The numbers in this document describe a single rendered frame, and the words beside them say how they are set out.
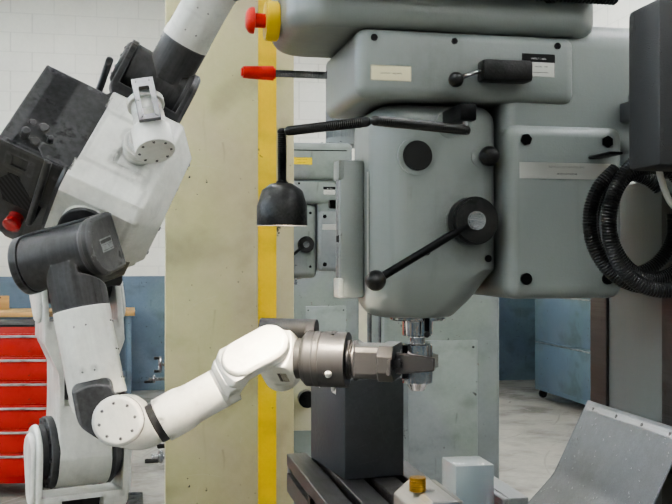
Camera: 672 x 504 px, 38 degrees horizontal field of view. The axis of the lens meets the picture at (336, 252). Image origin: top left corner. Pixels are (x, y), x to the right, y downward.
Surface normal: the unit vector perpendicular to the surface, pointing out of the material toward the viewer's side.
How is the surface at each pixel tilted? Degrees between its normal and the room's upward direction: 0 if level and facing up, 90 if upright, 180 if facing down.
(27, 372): 90
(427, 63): 90
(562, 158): 90
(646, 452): 63
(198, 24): 110
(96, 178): 58
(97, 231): 76
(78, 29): 90
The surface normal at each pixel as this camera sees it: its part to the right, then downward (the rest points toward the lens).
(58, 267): -0.23, -0.06
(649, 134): -0.98, 0.00
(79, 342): 0.07, -0.13
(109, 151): 0.40, -0.54
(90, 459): 0.47, 0.16
